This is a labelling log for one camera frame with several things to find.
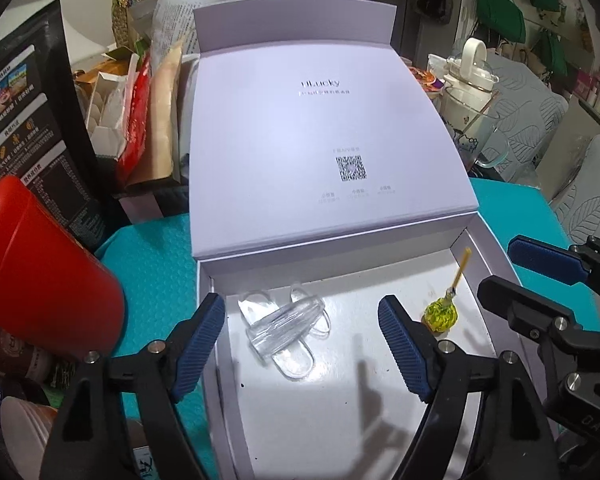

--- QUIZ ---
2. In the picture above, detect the glass mug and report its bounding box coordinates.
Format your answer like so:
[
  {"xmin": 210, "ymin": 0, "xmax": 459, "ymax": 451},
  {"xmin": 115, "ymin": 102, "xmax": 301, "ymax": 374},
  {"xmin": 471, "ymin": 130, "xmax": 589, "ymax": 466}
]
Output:
[{"xmin": 440, "ymin": 85, "xmax": 513, "ymax": 171}]

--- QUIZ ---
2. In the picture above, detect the grey leaf-patterned chair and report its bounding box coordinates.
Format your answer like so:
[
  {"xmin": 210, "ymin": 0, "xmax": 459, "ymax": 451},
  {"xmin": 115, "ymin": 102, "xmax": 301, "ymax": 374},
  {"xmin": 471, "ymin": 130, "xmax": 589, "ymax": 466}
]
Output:
[
  {"xmin": 480, "ymin": 52, "xmax": 571, "ymax": 171},
  {"xmin": 545, "ymin": 135, "xmax": 600, "ymax": 261}
]

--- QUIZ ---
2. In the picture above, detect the lavender cardboard box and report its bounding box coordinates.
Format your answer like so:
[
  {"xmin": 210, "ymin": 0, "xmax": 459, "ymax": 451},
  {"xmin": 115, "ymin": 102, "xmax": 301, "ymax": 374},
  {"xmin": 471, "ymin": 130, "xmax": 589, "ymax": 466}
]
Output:
[{"xmin": 187, "ymin": 2, "xmax": 536, "ymax": 480}]

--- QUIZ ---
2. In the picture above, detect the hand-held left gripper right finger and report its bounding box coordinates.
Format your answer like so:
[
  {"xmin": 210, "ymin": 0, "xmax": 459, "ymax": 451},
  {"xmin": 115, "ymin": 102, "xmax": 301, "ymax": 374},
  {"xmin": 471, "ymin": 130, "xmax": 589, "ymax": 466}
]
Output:
[{"xmin": 377, "ymin": 295, "xmax": 576, "ymax": 480}]

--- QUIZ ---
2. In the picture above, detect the woven straw mat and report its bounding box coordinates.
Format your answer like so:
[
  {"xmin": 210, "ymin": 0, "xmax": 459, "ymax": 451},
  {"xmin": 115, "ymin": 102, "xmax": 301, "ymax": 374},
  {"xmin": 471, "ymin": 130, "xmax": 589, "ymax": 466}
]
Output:
[{"xmin": 111, "ymin": 0, "xmax": 168, "ymax": 53}]

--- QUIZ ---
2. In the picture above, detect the instant noodle bowl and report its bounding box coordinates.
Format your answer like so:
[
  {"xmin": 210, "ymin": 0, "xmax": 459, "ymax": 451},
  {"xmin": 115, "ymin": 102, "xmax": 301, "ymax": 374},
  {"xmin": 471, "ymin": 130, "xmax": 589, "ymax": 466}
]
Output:
[{"xmin": 410, "ymin": 65, "xmax": 443, "ymax": 93}]

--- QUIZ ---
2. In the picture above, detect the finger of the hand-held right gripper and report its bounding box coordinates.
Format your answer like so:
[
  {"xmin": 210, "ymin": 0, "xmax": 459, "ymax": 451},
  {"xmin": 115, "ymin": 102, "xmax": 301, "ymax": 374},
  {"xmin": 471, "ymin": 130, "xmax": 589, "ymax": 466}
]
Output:
[
  {"xmin": 477, "ymin": 275, "xmax": 600, "ymax": 361},
  {"xmin": 507, "ymin": 234, "xmax": 600, "ymax": 292}
]

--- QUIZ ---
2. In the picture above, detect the white paper carton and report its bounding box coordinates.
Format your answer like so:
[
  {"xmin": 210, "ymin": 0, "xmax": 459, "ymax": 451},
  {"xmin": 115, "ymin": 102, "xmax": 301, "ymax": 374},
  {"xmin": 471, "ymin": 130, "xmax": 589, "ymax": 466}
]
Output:
[{"xmin": 82, "ymin": 67, "xmax": 136, "ymax": 161}]

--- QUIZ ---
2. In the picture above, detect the black printed packaging bag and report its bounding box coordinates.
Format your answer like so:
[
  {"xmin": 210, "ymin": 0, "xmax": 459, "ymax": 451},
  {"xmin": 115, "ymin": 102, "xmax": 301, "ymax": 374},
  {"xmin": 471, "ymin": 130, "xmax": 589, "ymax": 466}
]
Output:
[{"xmin": 0, "ymin": 0, "xmax": 106, "ymax": 256}]

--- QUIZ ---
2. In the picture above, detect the beige cardboard sheet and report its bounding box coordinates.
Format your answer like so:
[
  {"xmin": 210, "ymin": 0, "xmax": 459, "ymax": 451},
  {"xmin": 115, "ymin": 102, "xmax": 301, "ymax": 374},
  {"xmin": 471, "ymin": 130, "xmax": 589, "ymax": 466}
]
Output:
[{"xmin": 535, "ymin": 95, "xmax": 600, "ymax": 196}]

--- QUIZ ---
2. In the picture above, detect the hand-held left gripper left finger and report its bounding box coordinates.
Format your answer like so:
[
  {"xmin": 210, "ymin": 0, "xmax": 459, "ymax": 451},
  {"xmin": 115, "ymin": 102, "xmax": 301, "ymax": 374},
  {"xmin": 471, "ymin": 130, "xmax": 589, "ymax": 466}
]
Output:
[{"xmin": 40, "ymin": 292, "xmax": 226, "ymax": 480}]

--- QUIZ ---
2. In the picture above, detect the white bottle with handle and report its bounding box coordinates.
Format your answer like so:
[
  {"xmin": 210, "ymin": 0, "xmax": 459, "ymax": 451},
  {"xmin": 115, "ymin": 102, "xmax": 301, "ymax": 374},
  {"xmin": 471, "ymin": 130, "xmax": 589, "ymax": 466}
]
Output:
[{"xmin": 439, "ymin": 37, "xmax": 501, "ymax": 161}]

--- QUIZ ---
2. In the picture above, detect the yellow lollipop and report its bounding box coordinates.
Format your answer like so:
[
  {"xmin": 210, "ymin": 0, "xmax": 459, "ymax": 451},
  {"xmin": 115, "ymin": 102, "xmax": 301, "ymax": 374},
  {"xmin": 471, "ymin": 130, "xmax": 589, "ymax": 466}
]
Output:
[{"xmin": 421, "ymin": 247, "xmax": 473, "ymax": 333}]

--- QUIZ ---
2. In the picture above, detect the red canister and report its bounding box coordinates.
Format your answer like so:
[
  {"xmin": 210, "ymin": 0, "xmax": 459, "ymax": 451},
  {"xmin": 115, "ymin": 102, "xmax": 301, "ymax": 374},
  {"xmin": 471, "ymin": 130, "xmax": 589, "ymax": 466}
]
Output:
[{"xmin": 0, "ymin": 176, "xmax": 126, "ymax": 361}]

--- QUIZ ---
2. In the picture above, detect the brown labelled can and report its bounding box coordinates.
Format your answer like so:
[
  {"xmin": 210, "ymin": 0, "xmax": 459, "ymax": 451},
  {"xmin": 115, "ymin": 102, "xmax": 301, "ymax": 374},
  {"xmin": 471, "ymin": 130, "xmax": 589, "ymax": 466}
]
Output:
[{"xmin": 0, "ymin": 315, "xmax": 56, "ymax": 381}]

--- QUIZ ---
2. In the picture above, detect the printed paper sheet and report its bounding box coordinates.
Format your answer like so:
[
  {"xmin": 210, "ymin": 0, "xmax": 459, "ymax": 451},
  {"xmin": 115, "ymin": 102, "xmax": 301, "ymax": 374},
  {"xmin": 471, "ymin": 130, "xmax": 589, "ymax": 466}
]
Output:
[{"xmin": 152, "ymin": 0, "xmax": 201, "ymax": 61}]

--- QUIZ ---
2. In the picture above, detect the red snack bag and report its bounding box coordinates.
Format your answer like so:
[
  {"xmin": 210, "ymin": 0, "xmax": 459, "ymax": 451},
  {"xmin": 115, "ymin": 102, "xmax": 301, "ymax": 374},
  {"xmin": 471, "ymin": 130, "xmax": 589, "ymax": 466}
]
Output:
[{"xmin": 115, "ymin": 55, "xmax": 153, "ymax": 186}]

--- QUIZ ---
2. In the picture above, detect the clear hair clip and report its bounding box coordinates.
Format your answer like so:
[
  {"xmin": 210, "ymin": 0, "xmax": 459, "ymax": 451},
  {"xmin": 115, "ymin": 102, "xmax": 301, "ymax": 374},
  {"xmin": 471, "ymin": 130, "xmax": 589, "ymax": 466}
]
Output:
[{"xmin": 237, "ymin": 282, "xmax": 331, "ymax": 381}]

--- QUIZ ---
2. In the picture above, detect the beige plastic bag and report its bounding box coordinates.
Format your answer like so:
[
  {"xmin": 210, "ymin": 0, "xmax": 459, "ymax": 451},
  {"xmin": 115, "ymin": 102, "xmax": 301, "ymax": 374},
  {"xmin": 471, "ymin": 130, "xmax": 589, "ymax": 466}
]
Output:
[{"xmin": 130, "ymin": 42, "xmax": 183, "ymax": 186}]

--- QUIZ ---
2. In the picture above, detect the teal foam mat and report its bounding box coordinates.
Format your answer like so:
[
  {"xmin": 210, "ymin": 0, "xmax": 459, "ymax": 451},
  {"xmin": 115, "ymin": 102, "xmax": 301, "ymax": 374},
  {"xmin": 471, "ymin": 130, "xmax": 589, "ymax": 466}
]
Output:
[{"xmin": 92, "ymin": 177, "xmax": 600, "ymax": 461}]

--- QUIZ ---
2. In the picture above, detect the brown gift box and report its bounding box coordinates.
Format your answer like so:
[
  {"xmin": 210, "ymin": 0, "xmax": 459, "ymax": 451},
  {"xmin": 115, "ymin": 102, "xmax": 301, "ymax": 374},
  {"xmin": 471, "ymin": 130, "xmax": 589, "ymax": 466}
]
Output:
[{"xmin": 75, "ymin": 47, "xmax": 141, "ymax": 91}]

